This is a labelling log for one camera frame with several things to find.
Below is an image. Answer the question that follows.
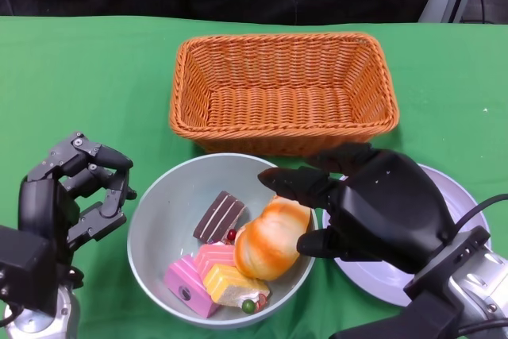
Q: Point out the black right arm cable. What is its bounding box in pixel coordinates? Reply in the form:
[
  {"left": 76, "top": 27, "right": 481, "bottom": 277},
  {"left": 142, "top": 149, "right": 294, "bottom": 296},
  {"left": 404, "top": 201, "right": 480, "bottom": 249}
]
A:
[{"left": 452, "top": 194, "right": 508, "bottom": 237}]

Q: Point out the salmon striped cake slice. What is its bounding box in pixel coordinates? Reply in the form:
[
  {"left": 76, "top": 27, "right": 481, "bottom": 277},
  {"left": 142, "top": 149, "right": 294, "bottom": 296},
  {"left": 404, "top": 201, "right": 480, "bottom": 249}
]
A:
[{"left": 193, "top": 242, "right": 236, "bottom": 280}]

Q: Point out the brown chocolate cake slice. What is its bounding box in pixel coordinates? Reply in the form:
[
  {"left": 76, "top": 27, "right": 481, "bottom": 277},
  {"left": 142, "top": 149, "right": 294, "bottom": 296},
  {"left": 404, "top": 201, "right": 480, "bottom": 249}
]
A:
[{"left": 193, "top": 191, "right": 246, "bottom": 244}]

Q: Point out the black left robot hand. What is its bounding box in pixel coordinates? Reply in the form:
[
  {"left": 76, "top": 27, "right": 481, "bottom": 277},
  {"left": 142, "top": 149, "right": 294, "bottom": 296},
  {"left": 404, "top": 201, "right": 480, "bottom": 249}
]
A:
[{"left": 18, "top": 131, "right": 138, "bottom": 260}]

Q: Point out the yellow cake slice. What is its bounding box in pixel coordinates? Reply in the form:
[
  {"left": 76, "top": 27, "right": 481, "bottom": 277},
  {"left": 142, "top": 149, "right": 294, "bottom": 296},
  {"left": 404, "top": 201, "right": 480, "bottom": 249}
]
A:
[{"left": 202, "top": 263, "right": 271, "bottom": 314}]

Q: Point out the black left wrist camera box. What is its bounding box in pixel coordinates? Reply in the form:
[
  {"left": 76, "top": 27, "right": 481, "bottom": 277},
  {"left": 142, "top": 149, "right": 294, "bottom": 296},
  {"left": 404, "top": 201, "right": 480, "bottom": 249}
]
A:
[{"left": 0, "top": 225, "right": 60, "bottom": 314}]

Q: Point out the orange striped bread roll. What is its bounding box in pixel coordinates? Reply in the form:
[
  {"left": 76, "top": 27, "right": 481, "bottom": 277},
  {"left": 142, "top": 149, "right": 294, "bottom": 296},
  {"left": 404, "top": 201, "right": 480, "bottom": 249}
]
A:
[{"left": 233, "top": 195, "right": 313, "bottom": 280}]

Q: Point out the pink cake slice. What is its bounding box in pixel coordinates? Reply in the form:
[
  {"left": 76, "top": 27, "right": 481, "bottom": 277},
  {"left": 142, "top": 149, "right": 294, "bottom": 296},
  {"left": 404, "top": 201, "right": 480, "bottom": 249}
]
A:
[{"left": 163, "top": 256, "right": 220, "bottom": 319}]

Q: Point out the orange wicker basket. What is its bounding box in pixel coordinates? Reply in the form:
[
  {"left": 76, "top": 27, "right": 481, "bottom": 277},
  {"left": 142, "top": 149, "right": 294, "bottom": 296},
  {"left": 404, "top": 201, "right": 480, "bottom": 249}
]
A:
[{"left": 169, "top": 32, "right": 400, "bottom": 157}]

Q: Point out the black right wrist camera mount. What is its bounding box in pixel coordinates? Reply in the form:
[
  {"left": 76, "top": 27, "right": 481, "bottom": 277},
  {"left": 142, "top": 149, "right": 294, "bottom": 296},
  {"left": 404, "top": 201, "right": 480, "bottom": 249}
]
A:
[{"left": 329, "top": 295, "right": 461, "bottom": 339}]

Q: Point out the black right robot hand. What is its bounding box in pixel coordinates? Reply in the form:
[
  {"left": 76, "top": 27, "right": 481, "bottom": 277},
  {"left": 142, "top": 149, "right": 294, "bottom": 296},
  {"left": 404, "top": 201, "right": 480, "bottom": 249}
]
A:
[{"left": 257, "top": 142, "right": 457, "bottom": 276}]

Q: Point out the pale green bowl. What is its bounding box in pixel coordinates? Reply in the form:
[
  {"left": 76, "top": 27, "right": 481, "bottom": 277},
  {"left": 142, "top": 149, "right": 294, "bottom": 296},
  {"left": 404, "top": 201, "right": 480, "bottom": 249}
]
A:
[{"left": 126, "top": 152, "right": 318, "bottom": 330}]

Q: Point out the lavender plate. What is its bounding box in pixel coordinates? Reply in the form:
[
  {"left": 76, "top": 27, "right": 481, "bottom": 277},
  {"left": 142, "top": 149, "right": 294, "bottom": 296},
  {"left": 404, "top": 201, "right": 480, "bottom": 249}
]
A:
[{"left": 321, "top": 163, "right": 493, "bottom": 308}]

